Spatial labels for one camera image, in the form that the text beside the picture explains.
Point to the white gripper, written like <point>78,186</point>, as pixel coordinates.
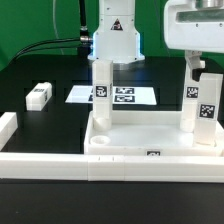
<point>194,26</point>

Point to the white desk top tray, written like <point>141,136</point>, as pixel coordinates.
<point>147,133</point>

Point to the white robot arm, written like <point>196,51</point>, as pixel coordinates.
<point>116,38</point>

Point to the fiducial marker sheet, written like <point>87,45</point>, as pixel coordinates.
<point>121,95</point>

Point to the white U-shaped fence wall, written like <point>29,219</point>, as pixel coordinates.
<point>103,167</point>

